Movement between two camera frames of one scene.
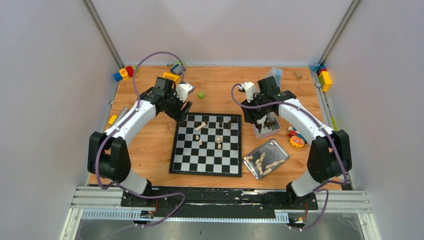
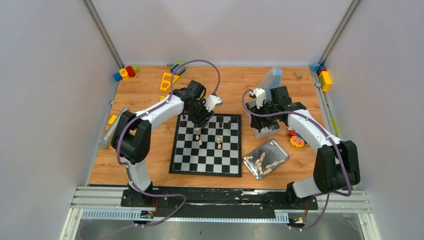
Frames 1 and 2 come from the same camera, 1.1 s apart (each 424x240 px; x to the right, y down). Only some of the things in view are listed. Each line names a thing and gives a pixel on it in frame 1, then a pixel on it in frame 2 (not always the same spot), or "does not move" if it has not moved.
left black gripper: [178, 108] -> [201, 116]
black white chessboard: [208, 144] does not move
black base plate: [167, 202] does not move
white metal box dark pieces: [267, 125] does not move
